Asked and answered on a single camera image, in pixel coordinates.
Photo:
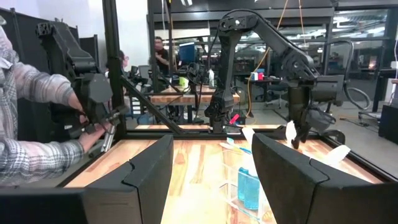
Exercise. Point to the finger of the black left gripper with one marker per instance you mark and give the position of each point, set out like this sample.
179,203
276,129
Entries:
305,130
297,137

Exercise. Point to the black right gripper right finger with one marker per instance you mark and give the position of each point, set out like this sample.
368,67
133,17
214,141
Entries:
311,199

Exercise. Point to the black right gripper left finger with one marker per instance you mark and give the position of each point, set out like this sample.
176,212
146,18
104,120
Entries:
93,205

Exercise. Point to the clear acrylic organizer holder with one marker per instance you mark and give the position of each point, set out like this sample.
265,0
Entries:
231,189

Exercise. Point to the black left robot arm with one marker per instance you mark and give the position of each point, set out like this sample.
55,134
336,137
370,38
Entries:
227,62

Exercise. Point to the black office chair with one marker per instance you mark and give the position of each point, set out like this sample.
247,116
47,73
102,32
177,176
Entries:
276,90

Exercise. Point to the blue and white toothbrush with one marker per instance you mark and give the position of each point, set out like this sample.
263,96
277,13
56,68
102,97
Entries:
245,151

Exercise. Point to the red tag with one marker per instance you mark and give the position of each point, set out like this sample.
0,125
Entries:
234,119

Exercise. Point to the person's hand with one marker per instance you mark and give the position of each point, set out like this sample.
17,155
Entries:
76,104
93,135

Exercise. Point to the wooden workbench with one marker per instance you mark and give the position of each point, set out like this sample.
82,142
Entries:
186,98

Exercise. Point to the blue lit monitor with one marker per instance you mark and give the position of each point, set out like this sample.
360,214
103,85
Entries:
186,53

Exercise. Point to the person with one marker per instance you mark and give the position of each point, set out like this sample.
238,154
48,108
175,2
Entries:
122,62
31,93
161,56

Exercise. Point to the black aluminium table frame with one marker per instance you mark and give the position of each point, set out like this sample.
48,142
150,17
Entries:
202,136

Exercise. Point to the black diagonal frame brace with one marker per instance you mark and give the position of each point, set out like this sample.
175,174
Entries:
152,105

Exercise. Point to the black upright frame post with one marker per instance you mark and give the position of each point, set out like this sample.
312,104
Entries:
112,62

